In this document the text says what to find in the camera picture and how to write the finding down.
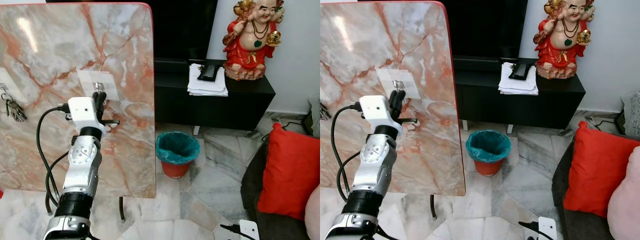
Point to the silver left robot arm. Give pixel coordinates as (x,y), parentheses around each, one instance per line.
(82,170)
(372,167)

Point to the clear adhesive metal hook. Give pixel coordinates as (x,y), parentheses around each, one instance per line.
(412,82)
(9,82)
(112,82)

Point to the marble pattern folding table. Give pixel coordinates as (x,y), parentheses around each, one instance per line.
(370,50)
(55,50)

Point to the grey cushion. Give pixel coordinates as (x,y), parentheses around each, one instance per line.
(632,115)
(315,117)

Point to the dark hanging key bunch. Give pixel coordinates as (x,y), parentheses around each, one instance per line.
(15,110)

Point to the red bin teal liner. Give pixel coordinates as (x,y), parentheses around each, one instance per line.
(177,150)
(488,148)

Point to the white paper stack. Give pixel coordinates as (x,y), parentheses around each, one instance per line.
(206,88)
(517,87)

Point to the black flat device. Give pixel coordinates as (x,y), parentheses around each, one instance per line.
(208,73)
(519,71)

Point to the black low console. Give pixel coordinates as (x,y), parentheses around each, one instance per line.
(520,107)
(220,107)

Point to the red cushion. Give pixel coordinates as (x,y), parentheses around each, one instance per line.
(290,170)
(595,170)

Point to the pink cushion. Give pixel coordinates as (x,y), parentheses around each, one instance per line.
(314,215)
(625,200)

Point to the red laughing buddha statue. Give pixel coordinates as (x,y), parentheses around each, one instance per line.
(559,48)
(247,50)

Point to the dark brown sofa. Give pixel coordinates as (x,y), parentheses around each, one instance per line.
(250,190)
(562,200)

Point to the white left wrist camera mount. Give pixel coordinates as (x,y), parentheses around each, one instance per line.
(82,112)
(375,111)

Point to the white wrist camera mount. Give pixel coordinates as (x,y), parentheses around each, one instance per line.
(82,112)
(547,229)
(375,111)
(249,231)

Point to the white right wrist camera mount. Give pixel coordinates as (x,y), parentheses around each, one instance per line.
(547,229)
(249,231)

